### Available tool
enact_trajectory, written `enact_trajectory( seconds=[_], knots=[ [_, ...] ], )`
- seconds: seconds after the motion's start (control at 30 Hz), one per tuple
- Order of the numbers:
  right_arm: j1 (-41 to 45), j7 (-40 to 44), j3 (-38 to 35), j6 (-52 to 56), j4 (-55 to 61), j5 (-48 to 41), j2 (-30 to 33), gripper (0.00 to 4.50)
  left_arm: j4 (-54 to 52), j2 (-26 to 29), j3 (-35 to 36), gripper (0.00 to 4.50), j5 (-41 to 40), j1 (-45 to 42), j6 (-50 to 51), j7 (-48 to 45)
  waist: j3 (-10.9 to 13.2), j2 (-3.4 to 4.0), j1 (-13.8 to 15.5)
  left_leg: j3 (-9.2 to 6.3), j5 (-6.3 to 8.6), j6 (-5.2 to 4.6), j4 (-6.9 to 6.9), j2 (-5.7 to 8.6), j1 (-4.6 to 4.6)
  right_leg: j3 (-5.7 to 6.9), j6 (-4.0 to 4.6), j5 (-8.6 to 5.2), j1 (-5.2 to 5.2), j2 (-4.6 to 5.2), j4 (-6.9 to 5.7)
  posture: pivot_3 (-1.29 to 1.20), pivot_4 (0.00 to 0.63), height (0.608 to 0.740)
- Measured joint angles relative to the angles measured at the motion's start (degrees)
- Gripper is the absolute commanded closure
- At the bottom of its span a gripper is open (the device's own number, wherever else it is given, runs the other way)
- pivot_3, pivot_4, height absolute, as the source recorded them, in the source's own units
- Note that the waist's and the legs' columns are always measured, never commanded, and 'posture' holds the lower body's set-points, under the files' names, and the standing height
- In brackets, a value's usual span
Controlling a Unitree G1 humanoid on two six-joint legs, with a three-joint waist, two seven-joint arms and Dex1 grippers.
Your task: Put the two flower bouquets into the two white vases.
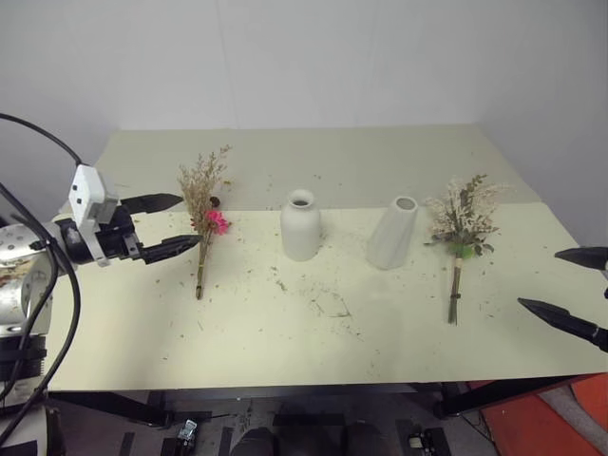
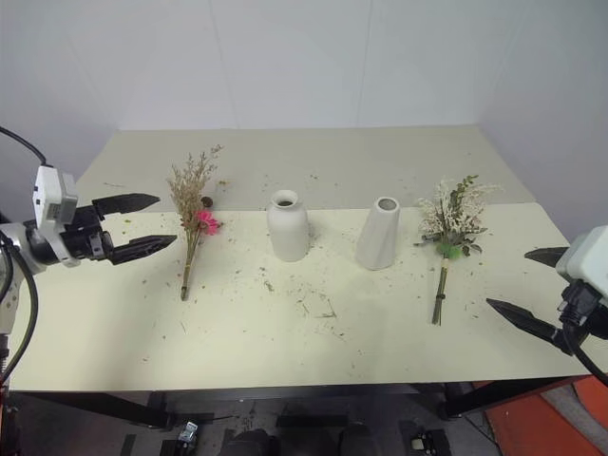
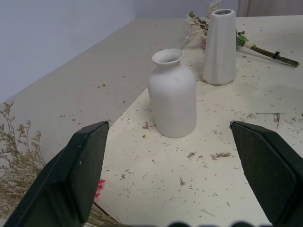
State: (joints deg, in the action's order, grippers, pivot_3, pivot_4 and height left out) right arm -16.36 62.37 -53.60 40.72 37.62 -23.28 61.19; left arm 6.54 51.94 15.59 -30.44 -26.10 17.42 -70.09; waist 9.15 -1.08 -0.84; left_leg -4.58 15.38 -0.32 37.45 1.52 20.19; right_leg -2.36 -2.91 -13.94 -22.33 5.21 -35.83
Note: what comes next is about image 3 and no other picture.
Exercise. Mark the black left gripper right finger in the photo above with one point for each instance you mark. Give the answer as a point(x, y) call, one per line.
point(267, 170)

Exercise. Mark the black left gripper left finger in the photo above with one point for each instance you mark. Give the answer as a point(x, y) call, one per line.
point(68, 170)

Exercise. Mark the round white ceramic vase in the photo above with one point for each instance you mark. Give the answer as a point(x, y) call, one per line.
point(172, 94)

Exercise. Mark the tall white tapered vase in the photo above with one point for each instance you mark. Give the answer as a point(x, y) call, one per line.
point(220, 47)

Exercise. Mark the dried beige flower bunch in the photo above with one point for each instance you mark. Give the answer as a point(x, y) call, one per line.
point(16, 160)

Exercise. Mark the white dried flower bouquet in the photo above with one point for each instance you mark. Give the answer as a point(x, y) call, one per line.
point(243, 42)

